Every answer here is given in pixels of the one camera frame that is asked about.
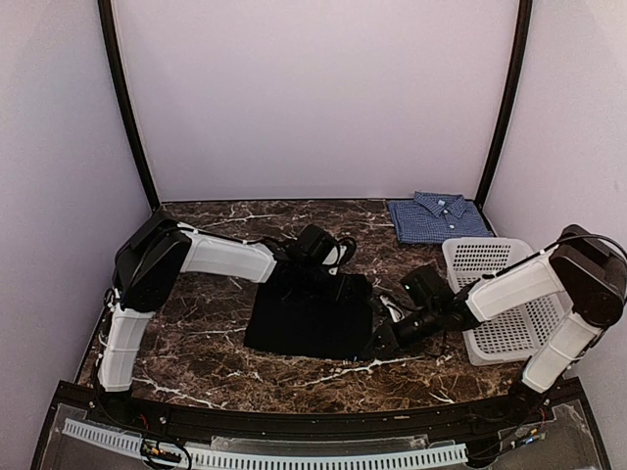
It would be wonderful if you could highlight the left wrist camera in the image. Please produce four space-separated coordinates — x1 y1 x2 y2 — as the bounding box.
322 237 357 275

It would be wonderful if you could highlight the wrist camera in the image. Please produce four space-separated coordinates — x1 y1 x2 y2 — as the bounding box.
373 294 416 323
322 237 357 275

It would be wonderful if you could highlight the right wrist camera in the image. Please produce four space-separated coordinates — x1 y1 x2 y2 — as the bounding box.
373 294 416 323

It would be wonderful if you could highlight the black right corner post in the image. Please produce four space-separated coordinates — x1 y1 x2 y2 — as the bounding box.
474 0 533 212

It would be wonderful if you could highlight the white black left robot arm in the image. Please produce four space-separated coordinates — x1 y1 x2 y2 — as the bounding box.
97 213 372 427

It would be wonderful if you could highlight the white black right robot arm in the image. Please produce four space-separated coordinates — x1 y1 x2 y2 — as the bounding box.
363 224 626 425

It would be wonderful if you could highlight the white plastic laundry basket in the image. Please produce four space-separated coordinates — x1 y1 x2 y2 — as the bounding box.
442 237 572 366

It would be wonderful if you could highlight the black front table rail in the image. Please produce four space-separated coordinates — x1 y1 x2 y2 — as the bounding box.
88 389 555 443

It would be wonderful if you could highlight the white slotted cable duct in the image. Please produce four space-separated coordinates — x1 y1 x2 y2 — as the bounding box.
62 418 468 469

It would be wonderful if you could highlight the blue checkered shirt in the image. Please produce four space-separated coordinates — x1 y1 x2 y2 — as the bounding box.
388 192 494 244

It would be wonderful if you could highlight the black left corner post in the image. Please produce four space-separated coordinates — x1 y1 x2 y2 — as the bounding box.
97 0 161 212

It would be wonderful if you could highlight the black corner post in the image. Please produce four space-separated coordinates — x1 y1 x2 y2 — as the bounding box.
97 0 161 212
474 0 533 212

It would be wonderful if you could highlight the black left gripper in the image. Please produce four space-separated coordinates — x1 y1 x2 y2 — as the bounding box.
297 261 356 305

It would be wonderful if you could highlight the black garment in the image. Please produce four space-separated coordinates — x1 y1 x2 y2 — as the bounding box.
244 275 373 360

